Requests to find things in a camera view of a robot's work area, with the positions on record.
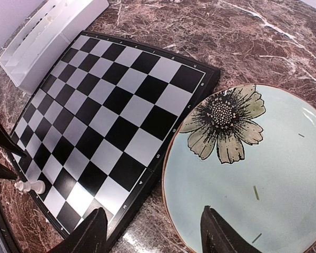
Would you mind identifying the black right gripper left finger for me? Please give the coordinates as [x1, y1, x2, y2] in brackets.
[49, 208, 107, 253]

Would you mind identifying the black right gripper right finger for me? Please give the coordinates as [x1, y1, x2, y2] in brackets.
[200, 206, 255, 252]

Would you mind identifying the white chess king piece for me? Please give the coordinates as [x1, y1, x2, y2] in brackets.
[14, 180, 46, 194]

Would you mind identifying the white plastic parts tray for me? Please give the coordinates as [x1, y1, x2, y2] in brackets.
[0, 0, 109, 95]

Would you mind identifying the black and grey chessboard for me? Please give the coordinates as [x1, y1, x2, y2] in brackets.
[9, 31, 221, 242]

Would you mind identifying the light blue flower plate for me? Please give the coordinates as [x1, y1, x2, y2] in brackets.
[162, 84, 316, 252]

